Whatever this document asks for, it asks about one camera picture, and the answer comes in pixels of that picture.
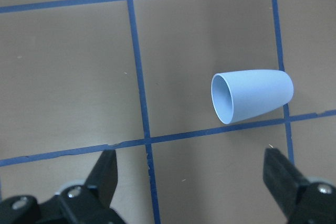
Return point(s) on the light blue plastic cup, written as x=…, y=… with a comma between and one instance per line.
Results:
x=241, y=95

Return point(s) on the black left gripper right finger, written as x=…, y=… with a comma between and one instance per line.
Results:
x=301, y=199

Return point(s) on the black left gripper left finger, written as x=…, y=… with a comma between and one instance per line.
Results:
x=84, y=203

